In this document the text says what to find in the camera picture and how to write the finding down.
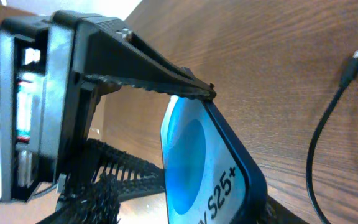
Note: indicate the blue screen Galaxy smartphone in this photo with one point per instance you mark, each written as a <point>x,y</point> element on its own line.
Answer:
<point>210,177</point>

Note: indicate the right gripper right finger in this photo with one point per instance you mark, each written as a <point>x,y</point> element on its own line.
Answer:
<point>111,52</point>

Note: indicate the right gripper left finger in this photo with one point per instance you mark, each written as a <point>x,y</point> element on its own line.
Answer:
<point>100,180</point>

